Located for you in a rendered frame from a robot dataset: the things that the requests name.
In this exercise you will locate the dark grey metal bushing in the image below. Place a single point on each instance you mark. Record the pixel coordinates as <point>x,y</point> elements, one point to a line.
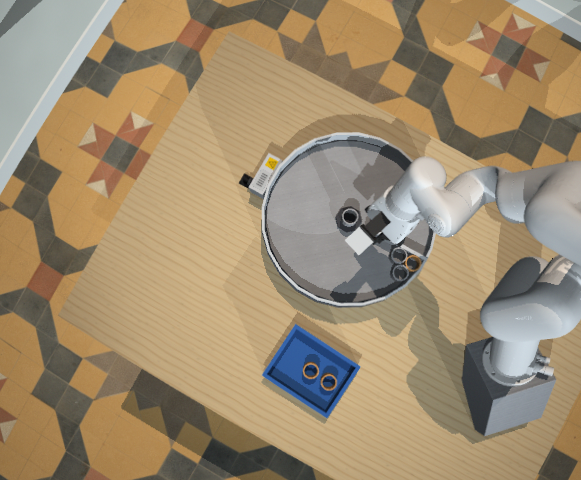
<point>349,211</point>
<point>406,273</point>
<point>403,251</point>

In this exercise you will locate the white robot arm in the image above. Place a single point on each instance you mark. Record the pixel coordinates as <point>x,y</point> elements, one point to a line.
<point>551,307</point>

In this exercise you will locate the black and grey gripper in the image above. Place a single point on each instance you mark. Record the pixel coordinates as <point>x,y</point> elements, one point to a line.
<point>398,229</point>

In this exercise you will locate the blue crate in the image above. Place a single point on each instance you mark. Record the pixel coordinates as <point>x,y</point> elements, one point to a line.
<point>286,370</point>

